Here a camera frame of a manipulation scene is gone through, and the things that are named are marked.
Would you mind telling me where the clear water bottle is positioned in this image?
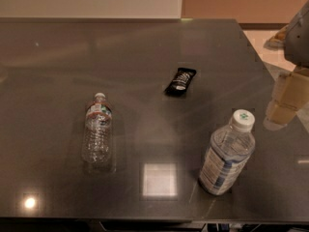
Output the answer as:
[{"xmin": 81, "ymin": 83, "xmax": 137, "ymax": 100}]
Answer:
[{"xmin": 82, "ymin": 93, "xmax": 112, "ymax": 164}]

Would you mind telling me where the black snack packet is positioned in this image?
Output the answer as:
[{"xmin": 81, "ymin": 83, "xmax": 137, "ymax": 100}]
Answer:
[{"xmin": 164, "ymin": 68, "xmax": 196, "ymax": 97}]

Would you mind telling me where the blue label plastic bottle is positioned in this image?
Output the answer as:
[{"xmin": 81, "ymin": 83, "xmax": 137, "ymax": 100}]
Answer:
[{"xmin": 198, "ymin": 109, "xmax": 255, "ymax": 195}]

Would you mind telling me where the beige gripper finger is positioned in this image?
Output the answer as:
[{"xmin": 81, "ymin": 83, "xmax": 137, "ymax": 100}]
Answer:
[{"xmin": 265, "ymin": 66, "xmax": 309, "ymax": 126}]

